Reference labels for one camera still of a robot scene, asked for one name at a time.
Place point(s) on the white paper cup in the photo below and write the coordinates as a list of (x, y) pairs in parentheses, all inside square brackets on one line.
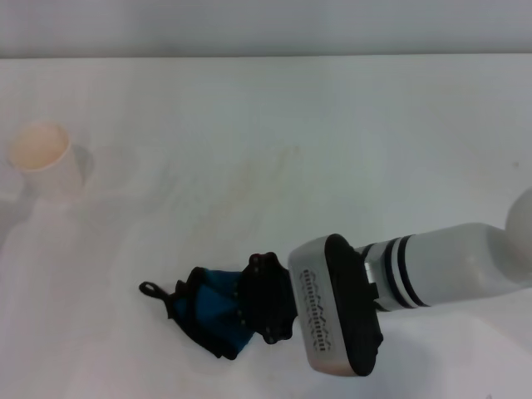
[(41, 149)]

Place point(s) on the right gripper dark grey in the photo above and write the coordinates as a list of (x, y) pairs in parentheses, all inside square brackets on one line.
[(266, 299)]

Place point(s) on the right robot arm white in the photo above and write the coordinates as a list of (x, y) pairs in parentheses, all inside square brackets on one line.
[(449, 262)]

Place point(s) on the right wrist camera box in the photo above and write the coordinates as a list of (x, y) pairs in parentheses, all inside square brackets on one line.
[(336, 303)]

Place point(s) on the blue rag black trim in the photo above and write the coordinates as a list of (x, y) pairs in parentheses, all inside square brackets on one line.
[(208, 303)]

